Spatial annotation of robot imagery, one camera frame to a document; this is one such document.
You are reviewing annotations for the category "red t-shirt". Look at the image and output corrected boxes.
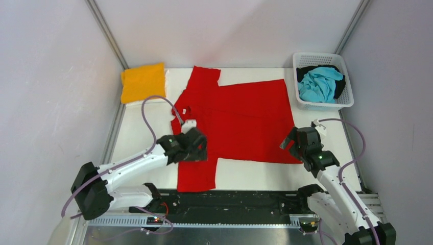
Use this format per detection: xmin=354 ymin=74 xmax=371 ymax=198
xmin=173 ymin=66 xmax=299 ymax=192

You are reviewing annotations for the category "folded orange t-shirt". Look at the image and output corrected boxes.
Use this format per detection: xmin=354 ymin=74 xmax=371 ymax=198
xmin=121 ymin=63 xmax=166 ymax=104

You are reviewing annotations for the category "folded white t-shirt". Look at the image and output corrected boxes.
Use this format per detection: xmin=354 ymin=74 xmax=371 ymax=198
xmin=125 ymin=68 xmax=170 ymax=107

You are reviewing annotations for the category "purple cable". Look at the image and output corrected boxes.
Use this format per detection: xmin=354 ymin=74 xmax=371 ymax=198
xmin=61 ymin=95 xmax=185 ymax=235
xmin=316 ymin=118 xmax=381 ymax=245

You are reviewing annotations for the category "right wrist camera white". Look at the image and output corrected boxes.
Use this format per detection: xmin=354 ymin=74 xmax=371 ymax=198
xmin=311 ymin=119 xmax=327 ymax=140

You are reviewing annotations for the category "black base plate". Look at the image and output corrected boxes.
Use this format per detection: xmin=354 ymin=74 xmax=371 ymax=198
xmin=144 ymin=189 xmax=316 ymax=225

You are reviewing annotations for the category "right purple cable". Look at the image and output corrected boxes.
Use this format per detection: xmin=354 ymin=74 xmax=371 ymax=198
xmin=316 ymin=118 xmax=381 ymax=245

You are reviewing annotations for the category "light blue t-shirt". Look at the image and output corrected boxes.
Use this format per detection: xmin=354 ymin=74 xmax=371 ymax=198
xmin=297 ymin=66 xmax=344 ymax=104

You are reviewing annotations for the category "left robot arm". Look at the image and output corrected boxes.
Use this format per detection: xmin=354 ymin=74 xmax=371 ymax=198
xmin=71 ymin=127 xmax=207 ymax=221

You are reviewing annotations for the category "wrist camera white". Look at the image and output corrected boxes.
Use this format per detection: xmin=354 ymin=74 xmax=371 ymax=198
xmin=311 ymin=119 xmax=327 ymax=140
xmin=181 ymin=119 xmax=197 ymax=134

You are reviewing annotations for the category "right controller board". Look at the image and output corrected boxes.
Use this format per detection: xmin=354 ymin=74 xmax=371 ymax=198
xmin=299 ymin=222 xmax=319 ymax=234

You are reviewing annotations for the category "controller board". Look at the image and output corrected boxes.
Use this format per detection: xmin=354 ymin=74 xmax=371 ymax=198
xmin=299 ymin=222 xmax=319 ymax=234
xmin=146 ymin=216 xmax=164 ymax=226

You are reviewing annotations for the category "aluminium frame rail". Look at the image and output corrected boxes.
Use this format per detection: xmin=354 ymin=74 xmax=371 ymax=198
xmin=78 ymin=192 xmax=384 ymax=228

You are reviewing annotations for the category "left controller board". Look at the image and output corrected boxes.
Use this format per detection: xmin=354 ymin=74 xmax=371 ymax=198
xmin=146 ymin=216 xmax=164 ymax=226

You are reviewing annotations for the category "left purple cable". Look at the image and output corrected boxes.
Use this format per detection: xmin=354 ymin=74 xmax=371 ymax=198
xmin=61 ymin=95 xmax=185 ymax=235

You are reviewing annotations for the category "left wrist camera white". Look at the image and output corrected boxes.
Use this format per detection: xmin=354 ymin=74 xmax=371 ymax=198
xmin=181 ymin=119 xmax=197 ymax=134

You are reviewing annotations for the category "white plastic basket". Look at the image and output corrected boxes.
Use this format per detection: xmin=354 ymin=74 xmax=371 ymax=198
xmin=293 ymin=52 xmax=354 ymax=111

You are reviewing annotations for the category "black t-shirt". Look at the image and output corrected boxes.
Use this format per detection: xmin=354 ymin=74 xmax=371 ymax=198
xmin=296 ymin=65 xmax=346 ymax=101

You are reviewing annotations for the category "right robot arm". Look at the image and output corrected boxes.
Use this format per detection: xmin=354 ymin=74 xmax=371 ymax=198
xmin=280 ymin=126 xmax=397 ymax=244

